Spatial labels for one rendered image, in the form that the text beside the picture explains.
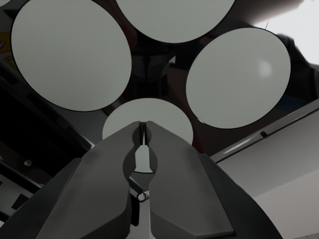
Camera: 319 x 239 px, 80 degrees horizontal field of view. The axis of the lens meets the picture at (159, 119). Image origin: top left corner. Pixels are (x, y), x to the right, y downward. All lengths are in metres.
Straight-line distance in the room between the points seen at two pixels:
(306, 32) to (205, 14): 0.09
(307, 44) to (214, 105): 0.10
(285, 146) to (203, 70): 0.25
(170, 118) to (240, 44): 0.09
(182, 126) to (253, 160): 0.21
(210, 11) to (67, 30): 0.12
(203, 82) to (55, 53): 0.13
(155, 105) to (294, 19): 0.14
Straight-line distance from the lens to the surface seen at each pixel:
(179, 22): 0.18
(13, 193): 0.22
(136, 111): 0.20
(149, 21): 0.18
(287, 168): 0.44
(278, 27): 0.21
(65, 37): 0.19
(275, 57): 0.21
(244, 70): 0.20
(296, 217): 2.45
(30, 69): 0.21
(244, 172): 0.40
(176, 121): 0.20
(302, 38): 0.22
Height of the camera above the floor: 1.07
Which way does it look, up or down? 60 degrees down
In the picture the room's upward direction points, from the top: 175 degrees clockwise
